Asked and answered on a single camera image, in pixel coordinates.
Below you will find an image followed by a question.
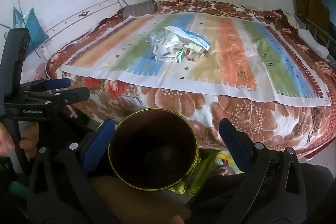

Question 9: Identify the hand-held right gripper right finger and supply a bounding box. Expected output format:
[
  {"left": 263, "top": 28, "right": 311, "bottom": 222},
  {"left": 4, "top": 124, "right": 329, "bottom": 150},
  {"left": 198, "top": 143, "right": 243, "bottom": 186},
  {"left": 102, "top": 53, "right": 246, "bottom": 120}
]
[{"left": 218, "top": 118, "right": 307, "bottom": 224}]

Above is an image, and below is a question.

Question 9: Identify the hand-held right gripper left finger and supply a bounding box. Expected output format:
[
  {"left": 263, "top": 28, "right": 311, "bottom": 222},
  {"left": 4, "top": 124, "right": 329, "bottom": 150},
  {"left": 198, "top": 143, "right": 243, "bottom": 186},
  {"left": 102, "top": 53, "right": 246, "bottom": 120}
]
[{"left": 26, "top": 119, "right": 116, "bottom": 224}]

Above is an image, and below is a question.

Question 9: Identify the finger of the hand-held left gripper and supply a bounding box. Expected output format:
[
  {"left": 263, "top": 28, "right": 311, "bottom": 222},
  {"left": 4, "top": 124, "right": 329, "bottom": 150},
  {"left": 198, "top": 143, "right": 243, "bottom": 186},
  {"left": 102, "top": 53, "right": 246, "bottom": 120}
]
[
  {"left": 26, "top": 87, "right": 91, "bottom": 109},
  {"left": 24, "top": 78, "right": 72, "bottom": 93}
]

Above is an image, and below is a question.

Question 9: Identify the dark bin with gold rim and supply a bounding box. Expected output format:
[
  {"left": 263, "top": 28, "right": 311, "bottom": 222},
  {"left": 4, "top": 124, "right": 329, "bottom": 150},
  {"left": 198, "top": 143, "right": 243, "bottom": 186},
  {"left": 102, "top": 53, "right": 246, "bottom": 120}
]
[{"left": 108, "top": 108, "right": 202, "bottom": 191}]

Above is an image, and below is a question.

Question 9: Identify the clear plastic bag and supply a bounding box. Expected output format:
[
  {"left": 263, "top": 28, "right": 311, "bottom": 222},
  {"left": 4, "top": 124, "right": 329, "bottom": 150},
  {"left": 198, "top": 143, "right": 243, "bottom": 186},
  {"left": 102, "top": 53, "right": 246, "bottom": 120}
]
[{"left": 144, "top": 31, "right": 168, "bottom": 43}]

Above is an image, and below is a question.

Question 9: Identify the green and white medicine box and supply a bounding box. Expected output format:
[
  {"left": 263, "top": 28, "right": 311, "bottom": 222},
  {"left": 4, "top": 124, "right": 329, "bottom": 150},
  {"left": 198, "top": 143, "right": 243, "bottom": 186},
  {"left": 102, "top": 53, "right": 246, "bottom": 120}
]
[{"left": 155, "top": 50, "right": 185, "bottom": 63}]

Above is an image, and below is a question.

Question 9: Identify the pale yellow paper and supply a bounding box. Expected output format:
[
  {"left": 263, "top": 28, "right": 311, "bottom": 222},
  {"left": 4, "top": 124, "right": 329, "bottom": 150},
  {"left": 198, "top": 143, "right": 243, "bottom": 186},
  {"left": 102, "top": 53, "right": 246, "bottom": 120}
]
[{"left": 184, "top": 43, "right": 208, "bottom": 60}]

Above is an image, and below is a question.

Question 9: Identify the white tissue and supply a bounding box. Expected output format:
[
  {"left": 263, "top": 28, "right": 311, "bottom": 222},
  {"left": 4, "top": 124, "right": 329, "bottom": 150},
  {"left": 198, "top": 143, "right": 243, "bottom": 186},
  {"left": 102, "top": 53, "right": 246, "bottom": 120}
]
[{"left": 154, "top": 35, "right": 184, "bottom": 55}]

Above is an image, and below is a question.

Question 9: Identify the white and blue plastic package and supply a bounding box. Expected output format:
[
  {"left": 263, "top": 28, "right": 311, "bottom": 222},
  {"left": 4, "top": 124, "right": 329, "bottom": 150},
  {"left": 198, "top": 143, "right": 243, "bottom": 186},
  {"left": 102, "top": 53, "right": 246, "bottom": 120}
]
[{"left": 164, "top": 26, "right": 212, "bottom": 51}]

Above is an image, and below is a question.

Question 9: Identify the person's left hand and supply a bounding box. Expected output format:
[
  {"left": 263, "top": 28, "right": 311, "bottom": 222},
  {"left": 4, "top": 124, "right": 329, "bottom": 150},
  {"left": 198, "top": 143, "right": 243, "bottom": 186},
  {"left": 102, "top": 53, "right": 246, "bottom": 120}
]
[{"left": 0, "top": 122, "right": 40, "bottom": 159}]

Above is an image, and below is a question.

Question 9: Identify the colourful cartoon foam tile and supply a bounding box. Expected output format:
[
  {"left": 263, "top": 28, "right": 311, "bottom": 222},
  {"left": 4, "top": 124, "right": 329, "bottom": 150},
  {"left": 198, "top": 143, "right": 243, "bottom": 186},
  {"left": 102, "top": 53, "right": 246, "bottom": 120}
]
[{"left": 218, "top": 151, "right": 239, "bottom": 174}]

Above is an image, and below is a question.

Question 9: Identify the blue hanging bag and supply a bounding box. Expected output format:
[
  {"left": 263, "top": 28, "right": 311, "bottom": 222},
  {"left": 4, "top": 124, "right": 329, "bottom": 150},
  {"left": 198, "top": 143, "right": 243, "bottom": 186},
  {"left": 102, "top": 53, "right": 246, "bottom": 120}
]
[{"left": 13, "top": 7, "right": 50, "bottom": 54}]

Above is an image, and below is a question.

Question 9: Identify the brown floral blanket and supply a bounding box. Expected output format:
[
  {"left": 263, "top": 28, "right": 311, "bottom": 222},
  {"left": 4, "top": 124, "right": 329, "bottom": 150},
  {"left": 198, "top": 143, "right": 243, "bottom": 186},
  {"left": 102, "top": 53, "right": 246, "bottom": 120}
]
[{"left": 46, "top": 0, "right": 336, "bottom": 160}]

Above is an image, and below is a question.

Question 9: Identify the striped pastel mat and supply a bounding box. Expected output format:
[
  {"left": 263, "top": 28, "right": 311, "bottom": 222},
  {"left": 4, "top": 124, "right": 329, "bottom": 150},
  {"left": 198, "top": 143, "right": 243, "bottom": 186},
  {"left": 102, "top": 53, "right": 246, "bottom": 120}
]
[{"left": 61, "top": 11, "right": 332, "bottom": 107}]

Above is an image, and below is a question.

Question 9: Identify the grey ribbed pillow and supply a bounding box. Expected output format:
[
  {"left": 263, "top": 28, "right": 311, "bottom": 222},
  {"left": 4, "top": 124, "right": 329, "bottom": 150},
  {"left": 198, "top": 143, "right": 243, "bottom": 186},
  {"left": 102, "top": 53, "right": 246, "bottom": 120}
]
[{"left": 123, "top": 0, "right": 157, "bottom": 18}]

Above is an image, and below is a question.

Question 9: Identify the white cloth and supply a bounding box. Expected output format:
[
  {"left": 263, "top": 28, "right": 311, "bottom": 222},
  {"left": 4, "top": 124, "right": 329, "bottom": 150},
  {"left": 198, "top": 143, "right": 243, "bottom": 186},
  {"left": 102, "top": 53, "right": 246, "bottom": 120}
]
[{"left": 299, "top": 28, "right": 328, "bottom": 56}]

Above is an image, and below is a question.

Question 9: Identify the metal rack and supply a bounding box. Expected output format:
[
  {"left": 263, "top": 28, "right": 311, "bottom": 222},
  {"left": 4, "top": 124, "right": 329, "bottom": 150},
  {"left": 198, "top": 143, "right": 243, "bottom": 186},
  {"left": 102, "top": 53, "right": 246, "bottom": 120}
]
[{"left": 295, "top": 13, "right": 336, "bottom": 56}]

